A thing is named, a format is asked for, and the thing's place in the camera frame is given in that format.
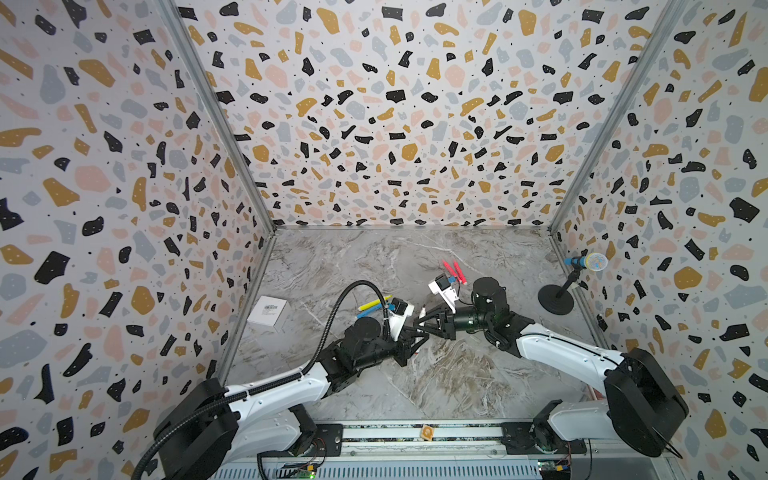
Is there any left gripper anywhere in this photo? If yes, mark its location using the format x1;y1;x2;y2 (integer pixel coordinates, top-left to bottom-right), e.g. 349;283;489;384
354;326;431;373

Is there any pink highlighter pen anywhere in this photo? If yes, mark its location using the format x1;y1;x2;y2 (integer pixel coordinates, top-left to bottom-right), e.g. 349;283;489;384
453;261;468;285
443;261;459;283

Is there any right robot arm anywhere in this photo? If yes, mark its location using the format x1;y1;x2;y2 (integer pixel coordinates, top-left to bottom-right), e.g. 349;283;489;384
413;277;689;457

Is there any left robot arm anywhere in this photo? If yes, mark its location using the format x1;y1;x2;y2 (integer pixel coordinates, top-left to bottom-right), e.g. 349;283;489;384
142;317;429;479

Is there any blue highlighter pen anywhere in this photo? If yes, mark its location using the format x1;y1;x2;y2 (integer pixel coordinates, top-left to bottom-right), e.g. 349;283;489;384
356;304;383;319

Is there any yellow highlighter pen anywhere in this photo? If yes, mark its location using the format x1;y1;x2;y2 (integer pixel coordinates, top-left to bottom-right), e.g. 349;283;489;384
358;295;392;312

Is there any black microphone stand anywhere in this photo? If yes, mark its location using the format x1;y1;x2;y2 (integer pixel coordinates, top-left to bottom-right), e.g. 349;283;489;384
537;269;581;316

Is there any white small box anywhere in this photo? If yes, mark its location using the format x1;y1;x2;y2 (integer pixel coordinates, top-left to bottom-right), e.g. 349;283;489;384
247;295;289;330

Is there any blue microphone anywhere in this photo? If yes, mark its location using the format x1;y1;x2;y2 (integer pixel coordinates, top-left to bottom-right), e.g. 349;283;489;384
564;252;608;272

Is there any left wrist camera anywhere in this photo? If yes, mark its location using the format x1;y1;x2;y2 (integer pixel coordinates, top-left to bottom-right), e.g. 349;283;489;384
388;297;415;341

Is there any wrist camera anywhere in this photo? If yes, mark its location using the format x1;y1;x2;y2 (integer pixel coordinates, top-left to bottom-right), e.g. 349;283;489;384
388;297;415;341
428;274;459;313

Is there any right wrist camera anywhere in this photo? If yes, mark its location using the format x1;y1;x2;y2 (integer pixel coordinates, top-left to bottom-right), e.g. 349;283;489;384
428;274;459;313

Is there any orange tag on rail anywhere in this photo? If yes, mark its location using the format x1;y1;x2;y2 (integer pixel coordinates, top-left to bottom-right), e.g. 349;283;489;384
420;425;434;441

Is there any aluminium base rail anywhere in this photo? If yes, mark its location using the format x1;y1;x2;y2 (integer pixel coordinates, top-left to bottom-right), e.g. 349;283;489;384
214;420;684;479

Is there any black corrugated cable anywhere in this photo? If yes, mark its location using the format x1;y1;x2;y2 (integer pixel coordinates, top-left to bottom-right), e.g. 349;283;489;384
130;280;391;480

